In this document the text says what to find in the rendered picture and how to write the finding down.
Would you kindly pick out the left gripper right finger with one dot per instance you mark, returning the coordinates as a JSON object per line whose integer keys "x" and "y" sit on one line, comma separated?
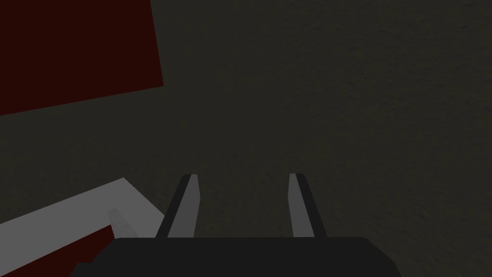
{"x": 303, "y": 215}

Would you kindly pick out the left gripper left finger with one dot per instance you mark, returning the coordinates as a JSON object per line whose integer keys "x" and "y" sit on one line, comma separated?
{"x": 183, "y": 215}

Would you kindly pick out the dark red flat panel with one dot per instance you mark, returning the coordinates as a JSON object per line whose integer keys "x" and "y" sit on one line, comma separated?
{"x": 73, "y": 50}

